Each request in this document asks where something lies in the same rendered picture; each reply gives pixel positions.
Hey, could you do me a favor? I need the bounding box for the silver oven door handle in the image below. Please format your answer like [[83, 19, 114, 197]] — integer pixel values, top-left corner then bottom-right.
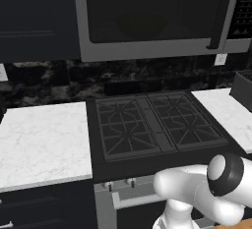
[[111, 191, 165, 210]]

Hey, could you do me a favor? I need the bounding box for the black gas hob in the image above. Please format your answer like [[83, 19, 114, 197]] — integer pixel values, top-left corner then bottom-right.
[[86, 89, 246, 184]]

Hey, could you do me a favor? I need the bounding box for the dark base cupboard run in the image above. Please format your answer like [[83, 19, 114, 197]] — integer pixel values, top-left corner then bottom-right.
[[0, 179, 98, 229]]

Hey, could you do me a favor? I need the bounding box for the black microwave door handle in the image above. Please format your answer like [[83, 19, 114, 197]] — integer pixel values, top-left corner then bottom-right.
[[206, 0, 243, 50]]

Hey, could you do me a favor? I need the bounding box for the microwave door with dark window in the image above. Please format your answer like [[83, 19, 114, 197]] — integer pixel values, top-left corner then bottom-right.
[[72, 0, 244, 63]]

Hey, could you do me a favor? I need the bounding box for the dark wall cupboard door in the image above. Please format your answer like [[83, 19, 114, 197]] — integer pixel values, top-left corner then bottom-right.
[[0, 0, 82, 62]]

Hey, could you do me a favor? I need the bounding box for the white wall socket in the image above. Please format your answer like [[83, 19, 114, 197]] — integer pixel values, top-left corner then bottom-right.
[[214, 53, 228, 67]]

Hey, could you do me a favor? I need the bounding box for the silver microwave oven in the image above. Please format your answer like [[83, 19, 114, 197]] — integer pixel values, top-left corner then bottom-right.
[[72, 0, 252, 63]]

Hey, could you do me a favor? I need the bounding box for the silver oven knob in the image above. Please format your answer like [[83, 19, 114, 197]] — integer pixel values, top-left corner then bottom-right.
[[124, 178, 138, 189], [102, 182, 114, 193]]

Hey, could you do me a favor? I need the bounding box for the black box appliance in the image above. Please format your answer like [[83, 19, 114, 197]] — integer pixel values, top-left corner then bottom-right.
[[229, 69, 252, 113]]

